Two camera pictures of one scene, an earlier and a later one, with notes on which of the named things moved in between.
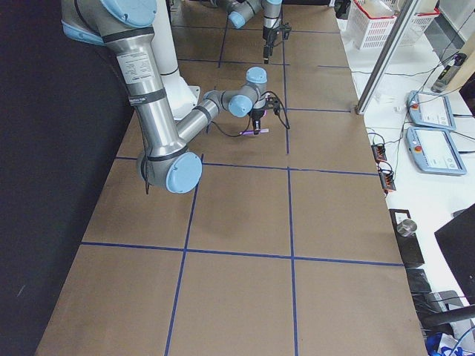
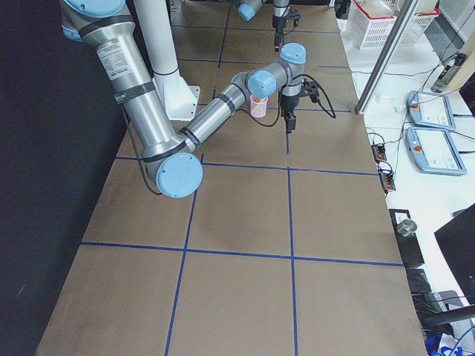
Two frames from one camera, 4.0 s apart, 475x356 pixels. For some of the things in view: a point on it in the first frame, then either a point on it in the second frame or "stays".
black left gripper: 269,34 to 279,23
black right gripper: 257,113 to 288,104
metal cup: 407,228 stays
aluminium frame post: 392,43 stays
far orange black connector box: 378,152 stays
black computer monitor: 457,239 stays
